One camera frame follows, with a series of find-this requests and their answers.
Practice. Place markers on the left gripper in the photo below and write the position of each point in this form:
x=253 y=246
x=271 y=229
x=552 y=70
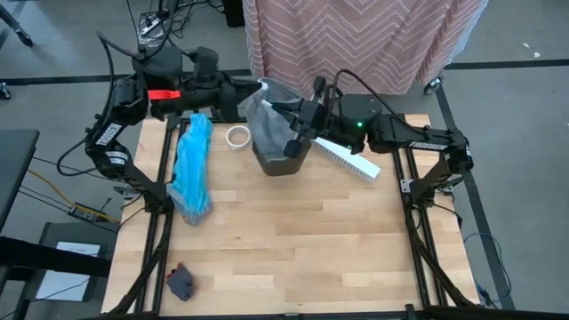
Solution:
x=231 y=100

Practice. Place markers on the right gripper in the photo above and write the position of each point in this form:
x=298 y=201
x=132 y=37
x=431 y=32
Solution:
x=318 y=115

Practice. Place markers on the grey plastic trash bag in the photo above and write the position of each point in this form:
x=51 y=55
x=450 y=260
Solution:
x=271 y=124

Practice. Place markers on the dark grey trash bin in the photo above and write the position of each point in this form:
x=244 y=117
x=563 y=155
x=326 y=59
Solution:
x=280 y=166

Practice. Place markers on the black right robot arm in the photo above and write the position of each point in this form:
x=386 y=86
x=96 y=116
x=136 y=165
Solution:
x=422 y=142

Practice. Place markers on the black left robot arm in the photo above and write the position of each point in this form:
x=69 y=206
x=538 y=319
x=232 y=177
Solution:
x=115 y=129

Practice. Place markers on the blue plastic bag roll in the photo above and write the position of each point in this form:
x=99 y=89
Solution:
x=191 y=169

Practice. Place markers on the white tape roll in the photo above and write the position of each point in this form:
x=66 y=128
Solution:
x=226 y=137

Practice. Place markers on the black floor box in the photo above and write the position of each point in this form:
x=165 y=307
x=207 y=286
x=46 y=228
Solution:
x=233 y=13

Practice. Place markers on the red plastic tag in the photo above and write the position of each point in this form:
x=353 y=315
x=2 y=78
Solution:
x=164 y=94

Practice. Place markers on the pink chevron blanket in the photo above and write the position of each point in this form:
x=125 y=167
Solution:
x=355 y=44

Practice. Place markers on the white power strip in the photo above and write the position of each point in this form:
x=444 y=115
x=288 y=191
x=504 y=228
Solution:
x=151 y=26

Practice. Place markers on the rack caster wheel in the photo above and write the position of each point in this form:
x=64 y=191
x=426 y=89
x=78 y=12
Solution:
x=433 y=84

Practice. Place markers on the dark crumpled cloth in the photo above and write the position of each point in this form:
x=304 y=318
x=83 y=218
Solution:
x=181 y=282

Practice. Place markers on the dark floor board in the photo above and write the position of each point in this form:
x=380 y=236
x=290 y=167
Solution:
x=58 y=233

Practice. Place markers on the black chair leg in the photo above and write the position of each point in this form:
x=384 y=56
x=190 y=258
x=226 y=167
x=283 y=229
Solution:
x=15 y=26

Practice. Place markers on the dark grey desk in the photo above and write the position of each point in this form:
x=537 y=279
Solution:
x=15 y=169

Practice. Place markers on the white paper sheet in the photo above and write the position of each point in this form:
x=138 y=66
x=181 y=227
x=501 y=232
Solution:
x=66 y=271

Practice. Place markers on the black desk beam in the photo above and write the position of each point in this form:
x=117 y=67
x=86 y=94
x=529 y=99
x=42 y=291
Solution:
x=44 y=258

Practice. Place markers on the grey frame bracket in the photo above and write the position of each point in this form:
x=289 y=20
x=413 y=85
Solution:
x=405 y=186

